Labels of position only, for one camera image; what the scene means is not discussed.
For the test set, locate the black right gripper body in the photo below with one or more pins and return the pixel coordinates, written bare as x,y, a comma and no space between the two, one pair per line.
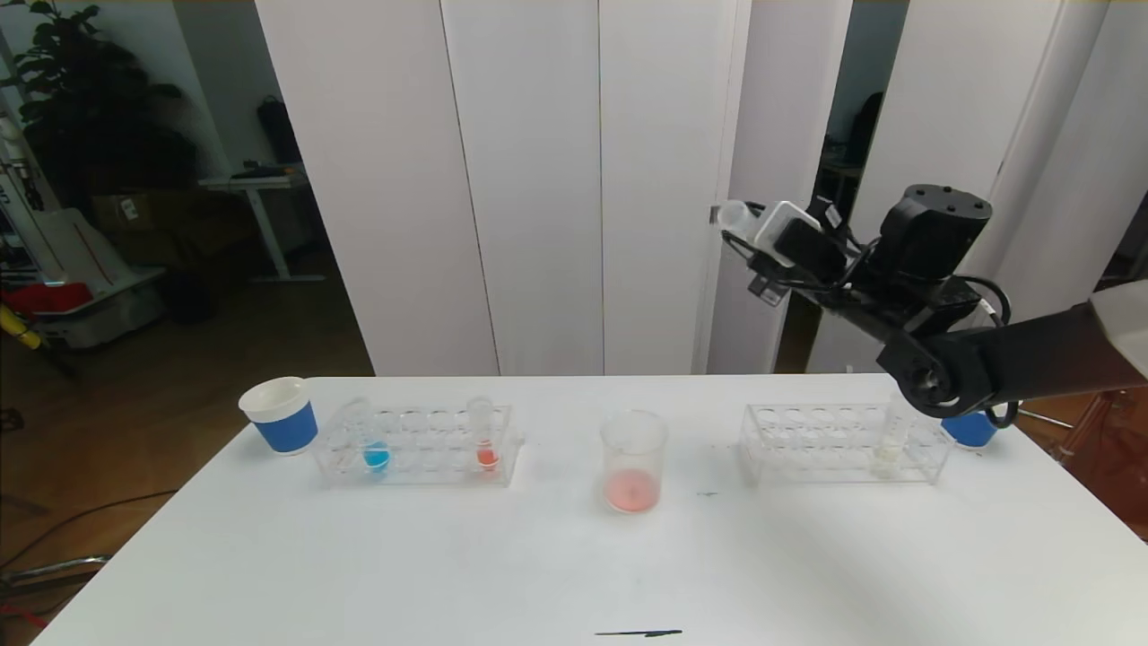
756,267

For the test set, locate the test tube with red pigment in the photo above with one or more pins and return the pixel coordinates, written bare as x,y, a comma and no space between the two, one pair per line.
735,215
487,456

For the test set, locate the test tube with blue pigment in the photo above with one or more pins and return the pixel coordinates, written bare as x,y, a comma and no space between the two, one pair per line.
377,456

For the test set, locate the black and silver right robot arm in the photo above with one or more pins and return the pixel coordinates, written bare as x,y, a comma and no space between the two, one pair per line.
987,350

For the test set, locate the clear acrylic test tube rack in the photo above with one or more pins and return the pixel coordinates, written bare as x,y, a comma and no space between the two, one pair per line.
807,444
421,449

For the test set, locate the test tube with white pigment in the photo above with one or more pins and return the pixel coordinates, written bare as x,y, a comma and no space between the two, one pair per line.
890,449

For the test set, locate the clear glass beaker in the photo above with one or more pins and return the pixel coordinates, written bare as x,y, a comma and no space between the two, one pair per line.
633,467

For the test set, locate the blue and white cup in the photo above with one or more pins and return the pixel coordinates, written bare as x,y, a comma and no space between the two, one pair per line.
285,422
969,431

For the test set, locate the black backpack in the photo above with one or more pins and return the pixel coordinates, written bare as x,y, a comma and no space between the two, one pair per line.
278,130

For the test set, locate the white standing desk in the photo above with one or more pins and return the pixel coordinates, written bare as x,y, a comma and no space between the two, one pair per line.
260,184

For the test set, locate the black bin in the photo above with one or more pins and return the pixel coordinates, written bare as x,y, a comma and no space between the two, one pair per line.
190,296

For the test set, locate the brown cardboard box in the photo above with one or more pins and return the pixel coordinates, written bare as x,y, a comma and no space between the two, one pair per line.
121,213

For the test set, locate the white machine base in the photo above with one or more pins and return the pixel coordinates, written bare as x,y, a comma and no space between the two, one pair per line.
108,318

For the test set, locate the dark green potted plant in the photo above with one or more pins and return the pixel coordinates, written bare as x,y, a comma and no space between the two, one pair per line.
90,108

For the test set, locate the white leaning board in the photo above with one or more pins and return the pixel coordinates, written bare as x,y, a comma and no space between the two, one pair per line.
76,251

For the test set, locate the yellow tool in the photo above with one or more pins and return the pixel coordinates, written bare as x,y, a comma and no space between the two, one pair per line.
18,330

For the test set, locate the metal chair leg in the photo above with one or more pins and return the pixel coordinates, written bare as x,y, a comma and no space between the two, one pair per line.
54,570

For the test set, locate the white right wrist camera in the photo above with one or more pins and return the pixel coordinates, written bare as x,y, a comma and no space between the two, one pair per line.
782,220

